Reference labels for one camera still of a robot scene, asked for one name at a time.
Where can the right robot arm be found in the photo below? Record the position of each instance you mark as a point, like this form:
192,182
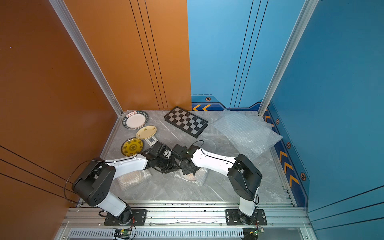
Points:
243,175

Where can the yellow black patterned plate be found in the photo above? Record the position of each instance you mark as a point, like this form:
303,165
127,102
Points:
132,147

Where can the black white checkerboard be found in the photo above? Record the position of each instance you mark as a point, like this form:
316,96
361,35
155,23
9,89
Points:
186,121

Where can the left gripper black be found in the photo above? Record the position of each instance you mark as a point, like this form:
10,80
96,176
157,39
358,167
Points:
173,166

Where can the left circuit board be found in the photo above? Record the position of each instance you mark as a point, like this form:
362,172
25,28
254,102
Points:
122,234

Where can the left bubble wrapped plate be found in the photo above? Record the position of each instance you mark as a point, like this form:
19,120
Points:
133,179

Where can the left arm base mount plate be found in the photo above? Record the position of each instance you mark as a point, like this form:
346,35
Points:
127,218

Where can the cream yellow dinner plate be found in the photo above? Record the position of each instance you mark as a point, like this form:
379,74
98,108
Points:
146,132

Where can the circuit board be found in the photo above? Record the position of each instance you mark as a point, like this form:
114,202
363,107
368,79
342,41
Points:
252,234
122,234

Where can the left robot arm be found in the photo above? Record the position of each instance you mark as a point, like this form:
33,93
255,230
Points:
94,183

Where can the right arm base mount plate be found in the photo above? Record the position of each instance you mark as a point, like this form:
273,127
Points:
237,218

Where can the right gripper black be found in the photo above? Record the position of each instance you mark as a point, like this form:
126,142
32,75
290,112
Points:
185,171

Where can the right circuit board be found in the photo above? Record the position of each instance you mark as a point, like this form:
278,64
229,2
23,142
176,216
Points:
252,234

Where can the small square marker tile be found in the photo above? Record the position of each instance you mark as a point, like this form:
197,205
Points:
151,140

